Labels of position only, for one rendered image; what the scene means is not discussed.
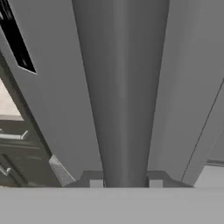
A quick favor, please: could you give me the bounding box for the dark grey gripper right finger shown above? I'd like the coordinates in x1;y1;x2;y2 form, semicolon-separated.
146;170;194;188

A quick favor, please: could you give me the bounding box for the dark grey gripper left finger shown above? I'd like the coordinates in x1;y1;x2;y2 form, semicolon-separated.
64;170;105;188

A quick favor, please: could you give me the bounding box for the dark grey fridge door handle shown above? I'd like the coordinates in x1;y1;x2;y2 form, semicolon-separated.
71;0;171;188

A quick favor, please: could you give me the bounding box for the dark grey cupboard door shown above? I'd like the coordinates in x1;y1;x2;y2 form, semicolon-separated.
0;150;61;188

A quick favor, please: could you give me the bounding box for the dark grey drawer front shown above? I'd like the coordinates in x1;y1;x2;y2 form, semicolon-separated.
0;118;47;154

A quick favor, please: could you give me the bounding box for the silver cupboard handle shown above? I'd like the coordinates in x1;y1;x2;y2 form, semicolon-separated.
0;165;12;177

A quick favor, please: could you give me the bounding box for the silver drawer handle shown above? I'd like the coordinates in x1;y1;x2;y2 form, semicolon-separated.
0;129;30;142

